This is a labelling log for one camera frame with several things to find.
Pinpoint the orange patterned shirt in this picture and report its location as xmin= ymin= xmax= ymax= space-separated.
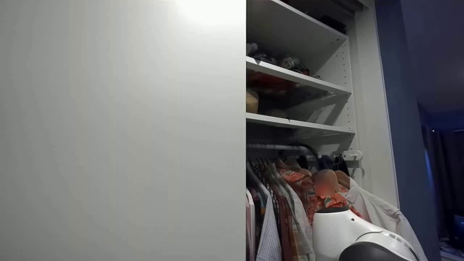
xmin=277 ymin=166 xmax=365 ymax=225

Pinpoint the light grey hanging shirt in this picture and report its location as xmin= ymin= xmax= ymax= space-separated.
xmin=246 ymin=164 xmax=316 ymax=261

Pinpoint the white shirt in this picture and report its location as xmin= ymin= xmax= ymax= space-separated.
xmin=343 ymin=177 xmax=429 ymax=261

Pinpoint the tan folded item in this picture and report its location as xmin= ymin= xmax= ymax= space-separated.
xmin=245 ymin=89 xmax=261 ymax=115

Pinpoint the metal clothes rod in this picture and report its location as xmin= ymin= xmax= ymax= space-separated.
xmin=245 ymin=141 xmax=322 ymax=166

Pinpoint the red folded item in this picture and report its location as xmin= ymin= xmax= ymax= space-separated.
xmin=248 ymin=73 xmax=297 ymax=100

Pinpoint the white closet shelf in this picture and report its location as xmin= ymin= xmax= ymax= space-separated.
xmin=245 ymin=56 xmax=352 ymax=98
xmin=245 ymin=112 xmax=356 ymax=138

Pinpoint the grey folded clothes pile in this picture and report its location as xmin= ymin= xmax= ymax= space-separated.
xmin=245 ymin=42 xmax=316 ymax=77

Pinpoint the pink hanging garment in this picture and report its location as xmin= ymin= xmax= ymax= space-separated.
xmin=243 ymin=187 xmax=258 ymax=261

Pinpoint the wooden clothes hanger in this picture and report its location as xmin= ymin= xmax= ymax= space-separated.
xmin=312 ymin=169 xmax=352 ymax=192

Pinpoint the white sliding closet door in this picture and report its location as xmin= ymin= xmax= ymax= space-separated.
xmin=0 ymin=0 xmax=248 ymax=261

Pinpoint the blue curtain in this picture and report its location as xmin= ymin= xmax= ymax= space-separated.
xmin=374 ymin=0 xmax=442 ymax=261

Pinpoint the white rod bracket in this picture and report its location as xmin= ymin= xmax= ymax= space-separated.
xmin=341 ymin=148 xmax=364 ymax=164

